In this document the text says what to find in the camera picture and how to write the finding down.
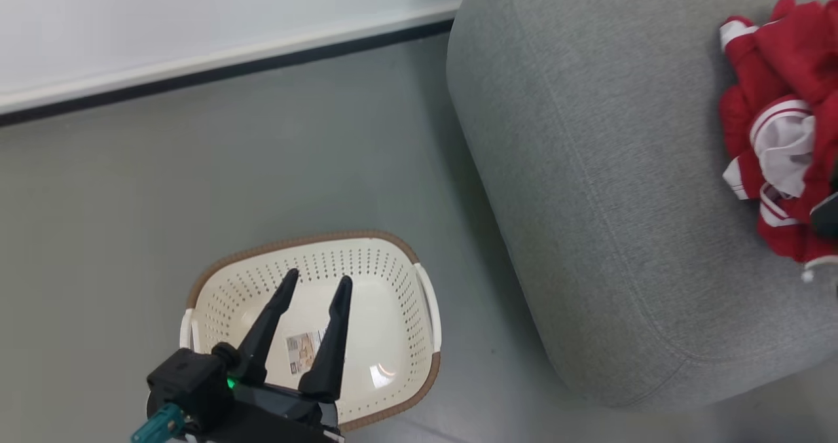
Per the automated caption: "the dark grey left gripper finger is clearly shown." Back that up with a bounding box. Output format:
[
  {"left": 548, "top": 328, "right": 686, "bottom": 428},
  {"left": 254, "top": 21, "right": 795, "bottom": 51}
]
[
  {"left": 299, "top": 275, "right": 354, "bottom": 403},
  {"left": 234, "top": 268, "right": 301, "bottom": 385}
]

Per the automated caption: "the white and black baseboard strip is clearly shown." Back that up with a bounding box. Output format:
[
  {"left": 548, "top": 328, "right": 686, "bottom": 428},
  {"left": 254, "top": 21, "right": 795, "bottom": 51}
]
[{"left": 0, "top": 0, "right": 462, "bottom": 128}]

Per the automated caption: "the paper label sticker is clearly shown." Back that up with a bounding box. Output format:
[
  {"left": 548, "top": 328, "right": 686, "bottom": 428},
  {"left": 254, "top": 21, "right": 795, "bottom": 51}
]
[{"left": 285, "top": 329, "right": 327, "bottom": 374}]

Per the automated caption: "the red and white garment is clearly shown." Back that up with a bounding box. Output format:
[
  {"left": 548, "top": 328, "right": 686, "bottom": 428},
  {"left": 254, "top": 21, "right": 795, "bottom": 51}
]
[{"left": 718, "top": 0, "right": 838, "bottom": 283}]

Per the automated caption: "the white perforated plastic laundry basket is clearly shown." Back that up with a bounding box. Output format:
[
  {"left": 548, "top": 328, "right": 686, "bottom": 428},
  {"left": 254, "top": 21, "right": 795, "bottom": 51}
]
[{"left": 179, "top": 230, "right": 443, "bottom": 433}]

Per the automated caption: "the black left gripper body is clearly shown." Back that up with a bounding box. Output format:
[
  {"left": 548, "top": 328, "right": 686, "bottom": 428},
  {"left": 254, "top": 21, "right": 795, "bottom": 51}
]
[{"left": 194, "top": 376, "right": 346, "bottom": 443}]

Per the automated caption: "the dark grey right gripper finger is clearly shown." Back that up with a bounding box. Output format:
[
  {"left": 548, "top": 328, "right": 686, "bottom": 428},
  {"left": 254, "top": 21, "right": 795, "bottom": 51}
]
[{"left": 810, "top": 192, "right": 838, "bottom": 239}]

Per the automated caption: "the teal cable connector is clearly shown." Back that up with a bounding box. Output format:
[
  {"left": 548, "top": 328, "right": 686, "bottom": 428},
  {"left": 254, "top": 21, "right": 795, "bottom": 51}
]
[{"left": 131, "top": 402, "right": 186, "bottom": 443}]

